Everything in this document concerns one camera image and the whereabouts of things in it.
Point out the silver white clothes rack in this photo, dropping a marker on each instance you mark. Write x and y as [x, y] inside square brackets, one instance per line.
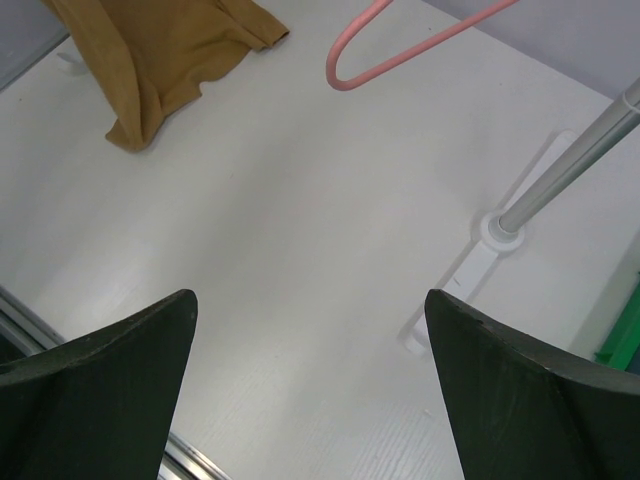
[502, 232]

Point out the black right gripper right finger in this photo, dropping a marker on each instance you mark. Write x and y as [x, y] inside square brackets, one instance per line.
[520, 408]

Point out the brown tank top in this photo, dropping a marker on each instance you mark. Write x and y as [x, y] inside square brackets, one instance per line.
[149, 57]

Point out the green plastic bin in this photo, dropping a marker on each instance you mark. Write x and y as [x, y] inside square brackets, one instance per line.
[621, 346]

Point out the pink wire hanger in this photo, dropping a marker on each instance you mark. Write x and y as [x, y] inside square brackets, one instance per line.
[378, 40]

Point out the aluminium mounting rail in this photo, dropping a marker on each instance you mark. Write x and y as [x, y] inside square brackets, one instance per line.
[30, 335]

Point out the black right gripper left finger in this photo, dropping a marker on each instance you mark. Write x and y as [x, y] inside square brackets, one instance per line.
[99, 406]

